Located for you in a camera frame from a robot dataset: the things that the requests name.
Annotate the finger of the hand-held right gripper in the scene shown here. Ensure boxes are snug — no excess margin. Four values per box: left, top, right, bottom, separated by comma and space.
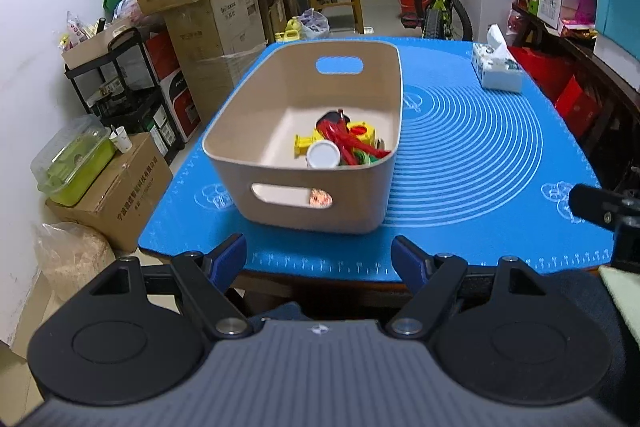
569, 183, 640, 269

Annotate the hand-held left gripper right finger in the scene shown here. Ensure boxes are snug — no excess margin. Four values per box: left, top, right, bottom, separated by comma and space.
384, 234, 549, 340

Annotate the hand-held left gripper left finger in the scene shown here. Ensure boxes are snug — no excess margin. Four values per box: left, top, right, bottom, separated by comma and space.
89, 233, 254, 341

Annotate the white round jar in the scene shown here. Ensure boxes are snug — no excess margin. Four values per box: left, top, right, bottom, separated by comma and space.
306, 140, 342, 169

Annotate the beige plastic storage bin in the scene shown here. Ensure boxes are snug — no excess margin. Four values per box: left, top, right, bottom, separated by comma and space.
201, 40, 404, 235

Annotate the red gift box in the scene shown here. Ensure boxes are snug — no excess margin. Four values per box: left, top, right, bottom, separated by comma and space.
555, 76, 602, 138

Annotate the cardboard box with print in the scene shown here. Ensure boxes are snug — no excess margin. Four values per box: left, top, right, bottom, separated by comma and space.
46, 132, 174, 254

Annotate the blue silicone mat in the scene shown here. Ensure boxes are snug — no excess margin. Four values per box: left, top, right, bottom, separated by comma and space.
137, 36, 617, 277

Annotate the red bag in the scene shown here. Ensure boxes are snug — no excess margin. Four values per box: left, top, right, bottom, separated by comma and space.
507, 47, 573, 102

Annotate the clear sack of grain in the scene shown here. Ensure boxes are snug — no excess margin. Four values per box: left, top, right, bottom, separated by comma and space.
34, 222, 117, 304

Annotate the white paper cup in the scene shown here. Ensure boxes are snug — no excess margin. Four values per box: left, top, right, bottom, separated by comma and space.
109, 126, 134, 154

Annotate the white tissue box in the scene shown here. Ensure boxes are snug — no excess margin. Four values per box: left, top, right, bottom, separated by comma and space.
471, 24, 524, 92

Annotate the red and white appliance box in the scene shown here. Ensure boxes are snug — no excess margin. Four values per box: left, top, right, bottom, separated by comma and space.
146, 32, 202, 144

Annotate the green container with clear lid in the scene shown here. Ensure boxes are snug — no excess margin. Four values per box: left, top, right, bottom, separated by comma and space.
31, 114, 117, 206

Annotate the black metal cart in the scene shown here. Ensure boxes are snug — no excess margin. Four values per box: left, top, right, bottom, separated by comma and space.
65, 27, 174, 160

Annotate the large taped cardboard box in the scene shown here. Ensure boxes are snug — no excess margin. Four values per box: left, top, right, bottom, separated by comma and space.
165, 0, 269, 126

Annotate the yellow plastic toy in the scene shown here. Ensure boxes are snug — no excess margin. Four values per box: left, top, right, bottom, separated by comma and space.
274, 18, 304, 44

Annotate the clear plastic bag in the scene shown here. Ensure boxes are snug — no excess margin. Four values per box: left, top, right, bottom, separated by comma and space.
297, 8, 330, 40

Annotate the small cardboard box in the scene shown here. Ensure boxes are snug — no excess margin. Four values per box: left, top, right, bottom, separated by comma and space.
61, 19, 137, 70

